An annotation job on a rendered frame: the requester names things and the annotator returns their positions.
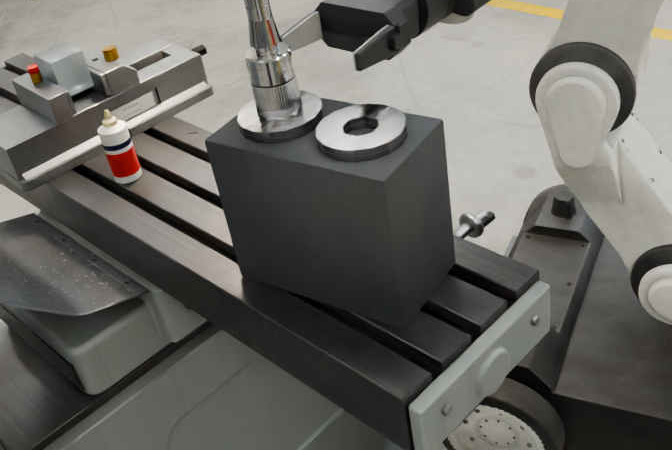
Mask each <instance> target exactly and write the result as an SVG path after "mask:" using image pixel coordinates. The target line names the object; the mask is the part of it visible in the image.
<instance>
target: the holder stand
mask: <svg viewBox="0 0 672 450"><path fill-rule="evenodd" d="M299 92H300V98H301V103H302V109H301V111H300V112H299V113H298V114H297V115H295V116H294V117H292V118H289V119H286V120H282V121H275V122H272V121H265V120H263V119H261V118H259V116H258V114H257V110H256V105H255V101H254V100H252V101H250V102H248V103H247V104H245V106H244V107H243V108H242V109H241V110H240V111H239V112H238V115H236V116H235V117H234V118H232V119H231V120H230V121H229V122H227V123H226V124H225V125H223V126H222V127H221V128H219V129H218V130H217V131H216V132H214V133H213V134H212V135H210V136H209V137H208V138H207V139H206V140H205V145H206V149H207V153H208V156H209V160H210V163H211V167H212V171H213V174H214V178H215V181H216V185H217V189H218V192H219V196H220V199H221V203H222V207H223V210H224V214H225V218H226V221H227V225H228V228H229V232H230V236H231V239H232V243H233V246H234V250H235V254H236V257H237V261H238V264H239V268H240V272H241V274H242V275H243V276H244V277H247V278H250V279H253V280H256V281H259V282H262V283H265V284H268V285H271V286H274V287H277V288H280V289H283V290H286V291H289V292H292V293H295V294H298V295H301V296H304V297H307V298H310V299H313V300H316V301H319V302H322V303H325V304H328V305H331V306H334V307H337V308H340V309H343V310H346V311H349V312H352V313H355V314H358V315H361V316H364V317H367V318H370V319H373V320H376V321H379V322H382V323H385V324H388V325H391V326H394V327H397V328H400V329H405V328H406V327H407V326H408V325H409V323H410V322H411V321H412V319H413V318H414V317H415V315H416V314H417V313H418V311H419V310H420V309H421V307H422V306H423V305H424V304H425V302H426V301H427V300H428V298H429V297H430V296H431V294H432V293H433V292H434V290H435V289H436V288H437V286H438V285H439V284H440V282H441V281H442V280H443V278H444V277H445V276H446V274H447V273H448V272H449V270H450V269H451V268H452V267H453V265H454V264H455V249H454V237H453V226H452V214H451V203H450V191H449V180H448V168H447V157H446V145H445V134H444V122H443V120H442V119H439V118H434V117H428V116H422V115H417V114H411V113H405V112H400V111H399V110H398V109H397V108H394V107H390V106H387V105H384V104H369V103H367V104H355V103H349V102H343V101H338V100H332V99H326V98H321V97H317V96H316V95H315V94H313V93H310V92H307V91H304V90H299Z"/></svg>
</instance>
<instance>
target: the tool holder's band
mask: <svg viewBox="0 0 672 450"><path fill-rule="evenodd" d="M278 48H279V49H278V50H277V52H275V53H274V54H271V55H267V56H260V55H258V54H256V51H255V48H251V49H249V50H248V51H247V53H246V54H245V62H246V66H247V67H248V68H250V69H252V70H256V71H266V70H272V69H276V68H279V67H281V66H284V65H285V64H287V63H288V62H289V61H290V60H291V59H292V51H291V47H290V46H289V45H287V44H286V43H283V42H279V43H278Z"/></svg>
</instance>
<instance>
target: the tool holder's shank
mask: <svg viewBox="0 0 672 450"><path fill-rule="evenodd" d="M244 4H245V9H246V13H247V18H248V29H249V45H250V47H252V48H255V51H256V54H258V55H260V56H267V55H271V54H274V53H275V52H277V50H278V49H279V48H278V43H279V42H280V41H281V37H280V34H279V31H278V29H277V26H276V23H275V21H274V18H273V15H272V11H271V6H270V1H269V0H244Z"/></svg>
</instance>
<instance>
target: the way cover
mask: <svg viewBox="0 0 672 450"><path fill-rule="evenodd" d="M35 215H36V214H35V213H31V214H27V215H24V216H20V217H17V218H13V219H10V220H7V221H3V222H0V290H2V291H0V306H4V307H10V308H17V309H24V310H31V311H38V312H45V313H52V314H59V315H66V316H74V317H81V316H87V315H90V314H93V313H96V312H98V311H101V310H103V309H106V308H108V307H111V306H113V305H116V304H119V303H121V302H124V301H126V300H129V299H131V298H134V297H136V296H139V295H141V294H144V293H146V292H149V290H148V289H146V288H145V287H143V286H142V285H140V284H139V283H137V282H136V281H134V280H133V279H131V278H130V277H129V276H127V275H126V274H124V273H123V272H121V271H120V270H118V269H117V268H115V267H114V266H112V265H111V264H109V263H108V262H106V261H105V260H103V259H102V258H100V257H99V256H97V255H96V254H94V255H92V254H93V252H91V251H90V250H88V249H87V248H85V247H84V246H82V245H81V244H79V243H78V242H76V241H75V240H73V239H72V238H70V237H69V236H67V235H66V234H64V233H63V232H61V231H60V230H58V229H55V227H54V226H52V225H51V224H49V223H48V222H47V221H45V220H44V219H42V218H41V217H38V215H37V216H35ZM27 216H28V217H27ZM22 217H23V219H22ZM26 217H27V218H26ZM28 218H30V221H29V219H28ZM15 219H16V220H15ZM12 221H14V222H12ZM20 221H23V222H22V223H19V222H20ZM37 222H39V224H38V223H37ZM28 223H29V224H28ZM40 223H42V224H40ZM35 224H37V225H35ZM43 224H44V225H46V226H43ZM11 225H13V226H11ZM34 225H35V226H34ZM4 226H5V227H4ZM36 228H38V229H36ZM8 229H11V230H8ZM24 229H25V230H24ZM2 230H3V231H2ZM37 230H39V231H37ZM45 232H46V233H45ZM38 233H40V234H38ZM61 233H62V234H61ZM16 234H17V235H16ZM13 235H14V236H13ZM19 235H20V237H19ZM5 237H7V238H5ZM12 237H13V238H12ZM43 237H44V238H43ZM37 238H41V239H37ZM16 239H17V240H16ZM65 239H67V240H65ZM69 239H71V240H69ZM30 240H31V241H30ZM12 241H15V242H12ZM38 242H39V243H38ZM33 243H34V245H33ZM68 243H69V244H68ZM2 246H6V247H2ZM71 249H74V250H72V251H69V250H71ZM21 250H23V251H21ZM36 251H37V253H38V252H39V254H37V253H36ZM78 251H79V252H78ZM24 252H25V253H24ZM28 252H30V253H28ZM70 252H71V253H70ZM48 253H49V254H50V255H49V254H48ZM61 253H64V254H61ZM1 255H3V256H4V257H3V256H1ZM42 255H44V256H42ZM70 255H72V256H70ZM28 256H29V257H28ZM48 256H51V257H48ZM82 256H83V257H82ZM12 257H14V258H13V259H12ZM23 257H24V258H23ZM74 257H76V258H74ZM80 257H81V258H80ZM56 258H58V259H56ZM60 258H61V259H60ZM79 258H80V259H79ZM6 259H7V260H6ZM35 259H36V260H35ZM64 259H66V260H65V261H62V260H64ZM88 259H89V261H88ZM37 260H38V261H37ZM54 260H55V261H54ZM9 261H10V264H9V263H8V262H9ZM11 261H12V262H11ZM93 261H94V262H93ZM63 262H65V263H63ZM14 263H16V264H14ZM92 263H93V265H90V264H92ZM24 264H25V265H24ZM94 264H96V266H95V265H94ZM102 265H104V266H102ZM16 266H17V267H16ZM19 266H21V267H19ZM40 266H41V267H42V268H40ZM45 266H47V267H45ZM69 267H70V268H69ZM68 268H69V269H68ZM76 268H77V270H76ZM14 269H15V270H16V271H15V270H14ZM53 269H54V270H55V271H53ZM44 271H45V272H44ZM75 271H76V273H74V272H75ZM104 271H106V272H104ZM25 272H26V273H25ZM27 272H28V273H27ZM53 272H56V273H58V272H59V274H57V275H56V273H53ZM93 272H94V273H93ZM5 273H8V274H9V275H10V276H9V275H8V274H5ZM16 273H17V274H16ZM19 273H20V274H19ZM68 273H70V274H68ZM31 274H33V275H31ZM5 275H6V276H5ZM74 275H75V276H74ZM78 275H79V276H78ZM86 275H87V276H86ZM95 275H96V276H95ZM101 275H103V276H101ZM109 275H112V276H109ZM17 276H19V277H17ZM24 276H26V277H24ZM62 276H64V277H62ZM76 276H78V277H76ZM84 276H85V277H84ZM48 278H49V279H48ZM119 278H121V279H119ZM24 279H26V281H27V282H26V281H25V280H24ZM126 279H129V280H126ZM16 280H17V281H16ZM34 280H36V281H34ZM76 280H78V281H76ZM91 280H93V281H91ZM3 281H4V282H3ZM6 281H9V282H6ZM18 281H19V282H18ZM90 281H91V282H90ZM41 282H43V283H42V284H41ZM107 282H108V283H107ZM7 283H10V284H7ZM21 283H24V284H22V285H21ZM51 283H53V284H51ZM73 283H74V284H73ZM99 283H101V284H99ZM102 283H104V284H102ZM106 283H107V284H106ZM33 284H35V285H33ZM49 284H50V285H49ZM70 284H72V285H70ZM84 285H86V287H90V288H86V287H85V286H84ZM120 285H121V286H120ZM18 286H21V287H18ZM54 286H55V287H54ZM116 286H120V287H116ZM53 287H54V288H53ZM104 287H105V288H104ZM63 288H64V290H63ZM110 288H111V289H110ZM77 289H78V290H77ZM125 289H132V290H129V291H128V290H125ZM39 290H40V291H39ZM49 290H51V291H49ZM52 290H55V291H52ZM26 291H28V292H29V293H28V292H26ZM65 291H66V293H65ZM78 291H80V292H78ZM12 292H14V293H12ZM24 292H25V293H26V294H24ZM48 292H49V293H50V294H49V293H48ZM51 292H52V293H51ZM44 293H45V294H44ZM99 293H100V295H101V296H98V295H99ZM18 294H20V295H18ZM113 294H114V295H113ZM6 295H9V296H8V297H7V296H6ZM39 295H40V296H39ZM96 295H97V296H96ZM111 295H113V296H111ZM22 296H24V297H22ZM62 296H64V297H62ZM71 296H72V297H71ZM26 297H28V298H26ZM42 297H43V298H44V299H43V298H42ZM14 298H15V299H14ZM19 298H20V299H22V300H20V299H19ZM55 298H56V299H55ZM93 298H95V300H94V299H93ZM46 299H49V300H48V301H47V300H46ZM82 299H83V300H82ZM7 300H8V301H7ZM78 300H80V301H78ZM20 301H22V302H20ZM49 301H50V302H49ZM25 302H27V303H25ZM35 302H36V303H40V302H42V303H43V304H45V306H44V305H43V304H42V303H40V304H36V303H35ZM94 302H95V304H94ZM47 304H49V305H47ZM67 305H68V306H70V307H68V306H67ZM56 306H57V307H56Z"/></svg>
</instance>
